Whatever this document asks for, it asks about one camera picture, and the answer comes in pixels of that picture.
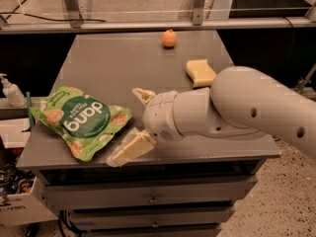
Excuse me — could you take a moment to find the green stick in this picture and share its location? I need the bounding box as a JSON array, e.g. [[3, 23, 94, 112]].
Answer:
[[26, 91, 35, 131]]

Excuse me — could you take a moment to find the grey drawer cabinet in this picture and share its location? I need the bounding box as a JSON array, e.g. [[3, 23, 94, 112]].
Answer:
[[18, 31, 279, 237]]

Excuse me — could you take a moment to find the orange fruit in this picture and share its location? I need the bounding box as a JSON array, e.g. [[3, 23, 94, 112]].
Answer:
[[162, 30, 177, 47]]

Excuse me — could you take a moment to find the black cable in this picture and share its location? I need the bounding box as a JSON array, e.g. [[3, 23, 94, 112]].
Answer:
[[0, 0, 108, 24]]

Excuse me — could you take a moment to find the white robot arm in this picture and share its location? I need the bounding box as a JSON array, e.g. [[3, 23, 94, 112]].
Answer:
[[107, 66, 316, 167]]

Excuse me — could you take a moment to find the white cardboard box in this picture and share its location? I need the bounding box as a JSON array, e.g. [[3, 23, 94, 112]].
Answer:
[[0, 178, 57, 226]]

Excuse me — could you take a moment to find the yellow sponge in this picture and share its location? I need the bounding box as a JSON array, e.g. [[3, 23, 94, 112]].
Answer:
[[186, 59, 216, 88]]

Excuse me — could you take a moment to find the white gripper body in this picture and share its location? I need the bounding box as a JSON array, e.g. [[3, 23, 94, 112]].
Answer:
[[142, 91, 183, 141]]

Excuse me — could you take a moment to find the metal frame rail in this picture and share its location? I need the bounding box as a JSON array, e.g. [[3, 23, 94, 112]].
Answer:
[[0, 17, 316, 35]]

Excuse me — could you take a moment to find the white pump bottle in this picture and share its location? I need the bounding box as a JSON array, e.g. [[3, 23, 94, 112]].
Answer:
[[0, 73, 27, 108]]

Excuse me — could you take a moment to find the green rice chip bag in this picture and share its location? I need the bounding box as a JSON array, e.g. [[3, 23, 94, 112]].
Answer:
[[31, 86, 133, 162]]

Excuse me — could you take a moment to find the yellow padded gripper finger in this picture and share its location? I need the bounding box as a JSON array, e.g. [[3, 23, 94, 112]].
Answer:
[[132, 88, 156, 107], [107, 127, 157, 167]]

